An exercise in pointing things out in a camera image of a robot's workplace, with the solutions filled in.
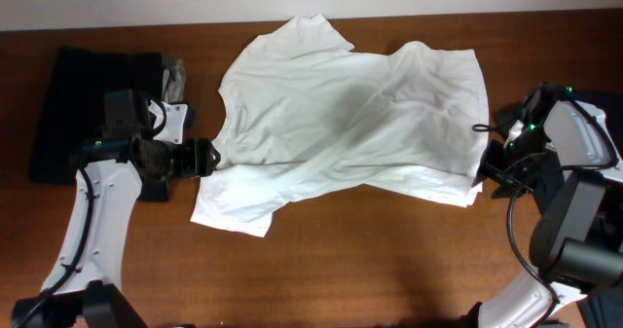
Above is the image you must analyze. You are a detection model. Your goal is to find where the folded grey garment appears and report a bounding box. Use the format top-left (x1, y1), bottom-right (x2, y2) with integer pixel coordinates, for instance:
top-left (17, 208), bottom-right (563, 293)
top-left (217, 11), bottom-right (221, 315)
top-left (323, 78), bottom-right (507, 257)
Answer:
top-left (162, 55), bottom-right (186, 103)

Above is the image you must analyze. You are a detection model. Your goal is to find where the folded black garment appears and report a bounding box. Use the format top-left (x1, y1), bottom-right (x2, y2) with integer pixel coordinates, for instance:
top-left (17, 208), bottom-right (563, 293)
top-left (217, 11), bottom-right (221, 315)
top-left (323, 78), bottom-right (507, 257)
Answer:
top-left (28, 46), bottom-right (164, 185)

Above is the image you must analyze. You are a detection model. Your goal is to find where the dark green garment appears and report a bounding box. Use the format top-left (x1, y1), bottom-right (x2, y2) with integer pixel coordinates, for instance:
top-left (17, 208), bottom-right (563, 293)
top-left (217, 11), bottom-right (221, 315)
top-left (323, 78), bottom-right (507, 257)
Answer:
top-left (495, 89), bottom-right (623, 328)

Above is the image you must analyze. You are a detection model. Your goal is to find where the white t-shirt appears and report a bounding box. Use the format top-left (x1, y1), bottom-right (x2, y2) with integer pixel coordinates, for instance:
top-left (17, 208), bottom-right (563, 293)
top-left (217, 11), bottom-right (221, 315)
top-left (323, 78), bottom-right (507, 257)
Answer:
top-left (191, 15), bottom-right (489, 237)

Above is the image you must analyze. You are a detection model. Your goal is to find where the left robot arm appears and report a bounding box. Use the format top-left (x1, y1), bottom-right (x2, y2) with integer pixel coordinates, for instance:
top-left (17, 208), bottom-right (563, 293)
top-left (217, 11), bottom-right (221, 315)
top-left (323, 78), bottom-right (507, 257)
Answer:
top-left (11, 90), bottom-right (220, 328)

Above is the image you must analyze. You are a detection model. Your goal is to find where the right black cable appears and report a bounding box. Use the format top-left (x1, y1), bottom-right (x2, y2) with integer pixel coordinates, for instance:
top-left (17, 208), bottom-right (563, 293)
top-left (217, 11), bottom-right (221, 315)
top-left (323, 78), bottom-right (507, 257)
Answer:
top-left (471, 123), bottom-right (561, 324)

